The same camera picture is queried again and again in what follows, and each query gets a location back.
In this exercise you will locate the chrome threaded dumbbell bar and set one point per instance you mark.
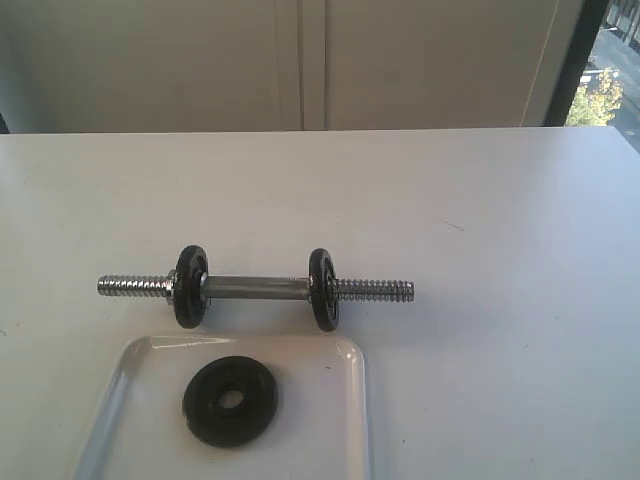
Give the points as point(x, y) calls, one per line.
point(277, 288)

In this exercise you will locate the black weight plate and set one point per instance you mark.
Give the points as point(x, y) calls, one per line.
point(188, 303)
point(321, 275)
point(230, 401)

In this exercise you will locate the chrome collar nut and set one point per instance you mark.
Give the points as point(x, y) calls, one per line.
point(169, 286)

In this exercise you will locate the white rectangular tray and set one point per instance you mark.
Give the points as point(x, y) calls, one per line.
point(319, 430)

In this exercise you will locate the dark window frame post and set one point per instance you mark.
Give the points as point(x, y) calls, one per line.
point(581, 42)

